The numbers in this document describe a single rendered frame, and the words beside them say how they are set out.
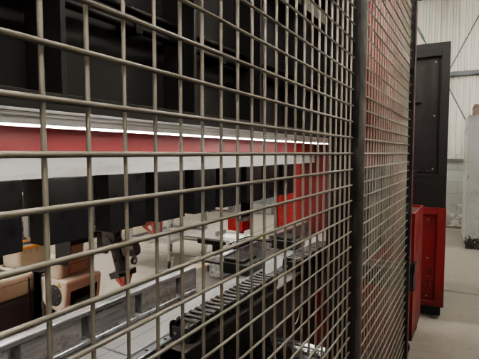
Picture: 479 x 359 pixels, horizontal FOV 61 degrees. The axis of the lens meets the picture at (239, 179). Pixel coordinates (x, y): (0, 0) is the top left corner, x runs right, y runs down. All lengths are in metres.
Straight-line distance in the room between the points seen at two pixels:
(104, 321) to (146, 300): 0.17
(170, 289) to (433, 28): 7.90
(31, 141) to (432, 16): 8.28
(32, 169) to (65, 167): 0.09
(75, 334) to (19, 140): 0.53
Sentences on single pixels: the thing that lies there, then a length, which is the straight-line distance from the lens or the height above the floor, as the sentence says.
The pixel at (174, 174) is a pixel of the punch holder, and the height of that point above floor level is 1.33.
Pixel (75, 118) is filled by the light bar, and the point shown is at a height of 1.47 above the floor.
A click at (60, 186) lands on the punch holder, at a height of 1.32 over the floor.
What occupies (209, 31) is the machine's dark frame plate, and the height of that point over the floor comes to 1.83.
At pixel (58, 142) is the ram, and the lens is 1.10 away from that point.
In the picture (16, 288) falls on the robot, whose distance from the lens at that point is 2.32.
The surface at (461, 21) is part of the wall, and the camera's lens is 8.84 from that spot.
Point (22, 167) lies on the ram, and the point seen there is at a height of 1.37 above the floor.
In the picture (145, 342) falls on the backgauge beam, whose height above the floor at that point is 0.98.
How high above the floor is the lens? 1.40
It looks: 4 degrees down
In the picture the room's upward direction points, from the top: straight up
